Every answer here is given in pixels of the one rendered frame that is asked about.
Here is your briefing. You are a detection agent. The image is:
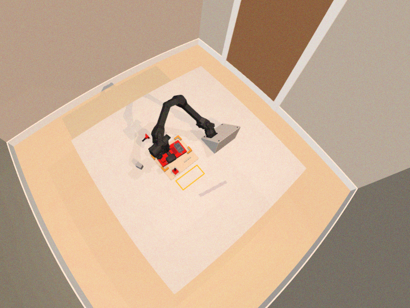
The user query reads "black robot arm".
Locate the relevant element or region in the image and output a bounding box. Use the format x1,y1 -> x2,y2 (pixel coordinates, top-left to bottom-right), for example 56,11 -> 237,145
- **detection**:
148,95 -> 217,160

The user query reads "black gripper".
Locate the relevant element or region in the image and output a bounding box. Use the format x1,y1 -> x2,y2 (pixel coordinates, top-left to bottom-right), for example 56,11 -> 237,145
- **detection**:
162,145 -> 176,163

